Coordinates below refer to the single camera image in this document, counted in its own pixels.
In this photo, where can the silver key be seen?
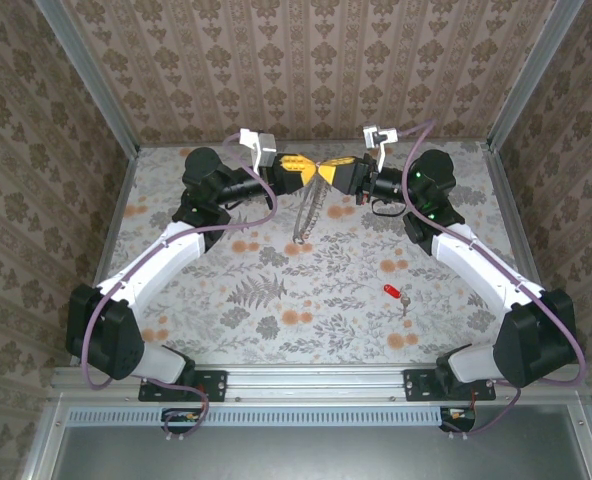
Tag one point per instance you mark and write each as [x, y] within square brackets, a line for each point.
[404, 301]

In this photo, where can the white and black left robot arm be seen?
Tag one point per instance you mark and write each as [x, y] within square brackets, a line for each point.
[166, 260]

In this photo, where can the aluminium mounting rail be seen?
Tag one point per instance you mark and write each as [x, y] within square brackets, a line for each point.
[316, 382]

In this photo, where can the grey metal sheet panel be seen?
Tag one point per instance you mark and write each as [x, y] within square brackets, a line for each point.
[316, 455]

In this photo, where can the aluminium frame post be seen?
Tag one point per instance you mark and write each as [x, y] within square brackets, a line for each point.
[90, 75]
[531, 75]

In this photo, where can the aluminium side rail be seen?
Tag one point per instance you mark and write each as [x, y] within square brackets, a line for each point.
[110, 235]
[498, 175]

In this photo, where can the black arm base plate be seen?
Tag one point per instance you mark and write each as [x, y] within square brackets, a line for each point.
[216, 385]
[416, 385]

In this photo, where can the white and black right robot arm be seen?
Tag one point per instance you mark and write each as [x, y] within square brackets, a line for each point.
[476, 265]

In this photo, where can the floral patterned table cover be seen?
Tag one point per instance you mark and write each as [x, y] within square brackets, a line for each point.
[326, 320]

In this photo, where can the thin aluminium back rail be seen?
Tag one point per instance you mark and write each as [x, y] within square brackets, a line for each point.
[166, 144]

